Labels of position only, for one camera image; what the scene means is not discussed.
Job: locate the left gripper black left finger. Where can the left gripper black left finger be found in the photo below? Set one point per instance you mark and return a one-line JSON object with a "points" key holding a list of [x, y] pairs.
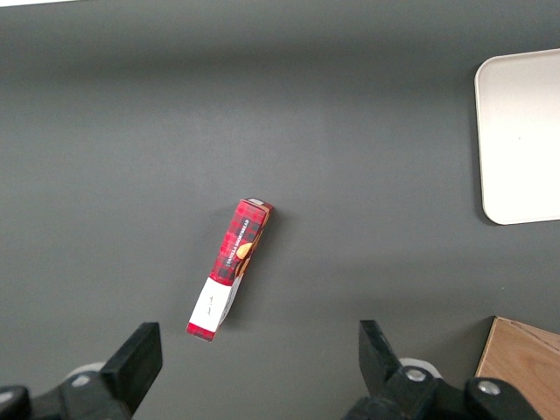
{"points": [[122, 385]]}

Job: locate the red plaid cookie box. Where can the red plaid cookie box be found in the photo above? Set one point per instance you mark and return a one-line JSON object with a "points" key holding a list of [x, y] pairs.
{"points": [[236, 249]]}

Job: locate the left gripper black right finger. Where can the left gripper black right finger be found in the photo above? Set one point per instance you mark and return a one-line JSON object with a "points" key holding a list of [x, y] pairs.
{"points": [[394, 394]]}

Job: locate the oak wooden drawer cabinet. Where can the oak wooden drawer cabinet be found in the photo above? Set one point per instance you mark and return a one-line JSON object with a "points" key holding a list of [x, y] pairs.
{"points": [[525, 359]]}

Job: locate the beige rectangular tray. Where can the beige rectangular tray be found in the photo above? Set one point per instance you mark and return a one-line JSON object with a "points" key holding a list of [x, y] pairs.
{"points": [[520, 140]]}

